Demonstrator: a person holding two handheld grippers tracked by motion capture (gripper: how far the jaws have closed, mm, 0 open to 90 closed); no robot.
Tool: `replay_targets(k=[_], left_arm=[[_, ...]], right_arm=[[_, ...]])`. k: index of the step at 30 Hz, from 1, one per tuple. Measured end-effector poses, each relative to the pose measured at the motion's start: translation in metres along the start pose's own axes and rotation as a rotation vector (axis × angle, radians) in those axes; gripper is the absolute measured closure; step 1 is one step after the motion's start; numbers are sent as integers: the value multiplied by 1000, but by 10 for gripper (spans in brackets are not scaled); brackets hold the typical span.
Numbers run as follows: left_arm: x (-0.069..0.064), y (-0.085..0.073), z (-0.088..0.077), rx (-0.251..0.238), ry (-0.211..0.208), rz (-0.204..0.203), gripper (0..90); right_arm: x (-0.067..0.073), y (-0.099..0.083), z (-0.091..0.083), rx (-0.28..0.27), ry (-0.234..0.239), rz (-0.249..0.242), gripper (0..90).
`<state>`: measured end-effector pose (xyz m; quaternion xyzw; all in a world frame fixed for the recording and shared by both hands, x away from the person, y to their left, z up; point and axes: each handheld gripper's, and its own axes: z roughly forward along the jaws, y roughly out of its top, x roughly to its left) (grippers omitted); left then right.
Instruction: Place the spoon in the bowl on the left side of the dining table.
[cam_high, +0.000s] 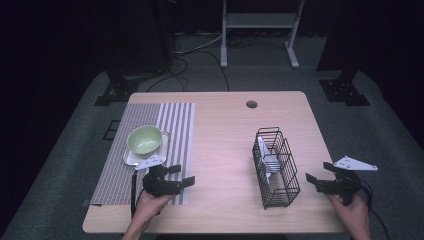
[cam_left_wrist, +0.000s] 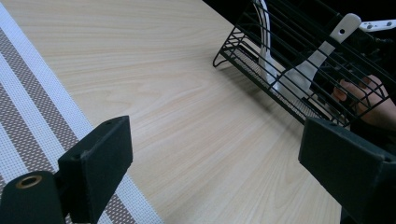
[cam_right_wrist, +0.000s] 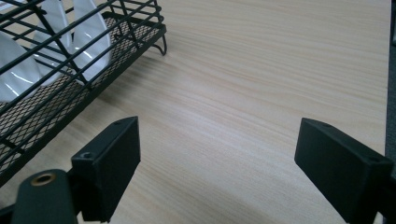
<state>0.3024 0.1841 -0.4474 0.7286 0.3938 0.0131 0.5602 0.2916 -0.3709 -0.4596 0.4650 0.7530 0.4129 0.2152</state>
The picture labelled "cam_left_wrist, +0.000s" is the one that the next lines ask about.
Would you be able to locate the white and brown striped placemat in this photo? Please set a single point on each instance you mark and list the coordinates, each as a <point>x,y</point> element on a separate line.
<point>31,102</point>

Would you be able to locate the white rice paddle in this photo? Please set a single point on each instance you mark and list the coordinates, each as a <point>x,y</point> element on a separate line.
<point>299,79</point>

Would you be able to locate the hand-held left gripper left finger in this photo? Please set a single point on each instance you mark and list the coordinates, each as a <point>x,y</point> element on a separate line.
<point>96,168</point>

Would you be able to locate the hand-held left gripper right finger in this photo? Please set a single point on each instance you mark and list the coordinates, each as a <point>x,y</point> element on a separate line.
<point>348,168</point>

